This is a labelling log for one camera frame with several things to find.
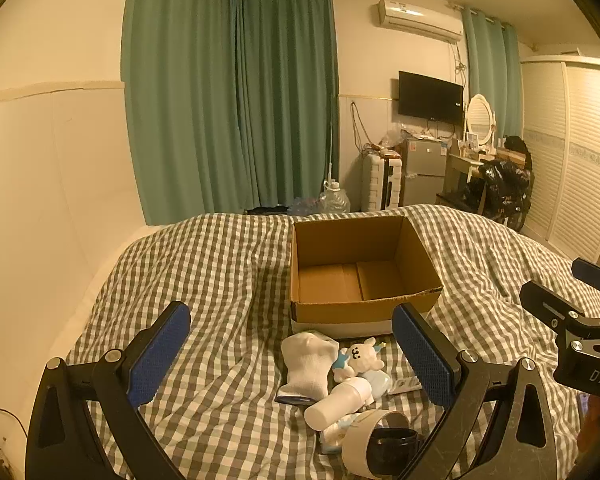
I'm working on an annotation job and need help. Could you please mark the clear water jug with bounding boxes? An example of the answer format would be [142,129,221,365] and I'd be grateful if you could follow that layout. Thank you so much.
[320,178,352,214]

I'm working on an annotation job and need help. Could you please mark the wide green curtain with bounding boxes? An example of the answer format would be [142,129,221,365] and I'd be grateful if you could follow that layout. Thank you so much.
[121,0,242,226]

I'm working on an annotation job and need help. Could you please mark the blue tissue packet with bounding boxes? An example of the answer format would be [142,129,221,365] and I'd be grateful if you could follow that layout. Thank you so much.
[320,411,363,456]

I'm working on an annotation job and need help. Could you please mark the clear plastic bag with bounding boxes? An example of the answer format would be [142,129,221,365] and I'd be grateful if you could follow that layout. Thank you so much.
[379,127,407,150]

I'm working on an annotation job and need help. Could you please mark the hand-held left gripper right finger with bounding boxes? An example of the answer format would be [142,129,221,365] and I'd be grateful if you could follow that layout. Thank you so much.
[391,302,578,480]

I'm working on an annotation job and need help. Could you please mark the white air conditioner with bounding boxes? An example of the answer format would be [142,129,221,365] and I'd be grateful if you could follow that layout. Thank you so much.
[371,0,464,43]

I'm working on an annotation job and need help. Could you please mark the black wall television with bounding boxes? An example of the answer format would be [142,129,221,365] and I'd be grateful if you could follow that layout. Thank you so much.
[398,71,465,125]

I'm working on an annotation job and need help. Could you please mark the white oval mirror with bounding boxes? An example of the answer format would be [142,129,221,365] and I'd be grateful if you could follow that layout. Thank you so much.
[464,94,497,150]

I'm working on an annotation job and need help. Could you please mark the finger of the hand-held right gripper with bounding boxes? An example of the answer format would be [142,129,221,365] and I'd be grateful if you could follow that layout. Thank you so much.
[571,257,600,295]
[519,280,600,333]

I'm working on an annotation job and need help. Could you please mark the dark bag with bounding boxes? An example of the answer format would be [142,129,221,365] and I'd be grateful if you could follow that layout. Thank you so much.
[502,135,533,167]

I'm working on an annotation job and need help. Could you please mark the white bear toy figure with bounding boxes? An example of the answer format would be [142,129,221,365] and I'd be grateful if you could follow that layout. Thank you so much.
[331,338,387,384]

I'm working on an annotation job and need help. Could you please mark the white slatted wardrobe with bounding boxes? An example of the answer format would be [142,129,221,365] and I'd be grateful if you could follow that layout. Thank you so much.
[520,55,600,263]

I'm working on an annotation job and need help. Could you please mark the black plastic bag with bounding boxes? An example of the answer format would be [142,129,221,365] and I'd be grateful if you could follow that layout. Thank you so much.
[462,157,533,225]

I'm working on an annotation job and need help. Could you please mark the narrow green curtain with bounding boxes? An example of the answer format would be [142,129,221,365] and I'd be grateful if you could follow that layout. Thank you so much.
[462,6,524,142]

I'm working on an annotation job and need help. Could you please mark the hanging wall cable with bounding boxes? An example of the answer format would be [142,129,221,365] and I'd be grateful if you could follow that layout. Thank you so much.
[350,101,377,153]

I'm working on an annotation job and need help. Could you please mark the small grey fridge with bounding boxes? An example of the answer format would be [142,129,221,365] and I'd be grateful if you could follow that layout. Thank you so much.
[401,138,451,208]

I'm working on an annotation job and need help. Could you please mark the white tape roll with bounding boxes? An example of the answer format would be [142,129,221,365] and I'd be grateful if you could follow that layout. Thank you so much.
[341,408,411,478]

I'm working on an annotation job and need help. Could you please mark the white plastic bottle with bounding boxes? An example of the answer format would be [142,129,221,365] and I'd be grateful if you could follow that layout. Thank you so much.
[304,376,376,431]

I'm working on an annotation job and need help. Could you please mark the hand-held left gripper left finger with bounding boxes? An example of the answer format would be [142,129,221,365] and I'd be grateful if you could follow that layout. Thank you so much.
[26,301,192,480]

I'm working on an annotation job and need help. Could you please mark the brown cardboard box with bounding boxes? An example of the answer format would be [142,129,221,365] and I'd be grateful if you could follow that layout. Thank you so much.
[289,215,444,339]

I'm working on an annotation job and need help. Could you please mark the white suitcase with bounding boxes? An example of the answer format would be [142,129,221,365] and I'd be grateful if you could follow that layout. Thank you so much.
[361,152,404,213]

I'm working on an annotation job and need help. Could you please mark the checked blanket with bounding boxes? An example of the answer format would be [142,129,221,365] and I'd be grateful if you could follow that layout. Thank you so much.
[65,204,600,480]

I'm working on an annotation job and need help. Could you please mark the white knitted sock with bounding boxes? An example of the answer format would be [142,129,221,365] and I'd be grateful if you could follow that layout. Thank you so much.
[275,331,340,406]

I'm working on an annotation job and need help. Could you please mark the white dressing table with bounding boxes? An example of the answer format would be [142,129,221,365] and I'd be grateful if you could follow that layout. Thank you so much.
[445,147,487,196]

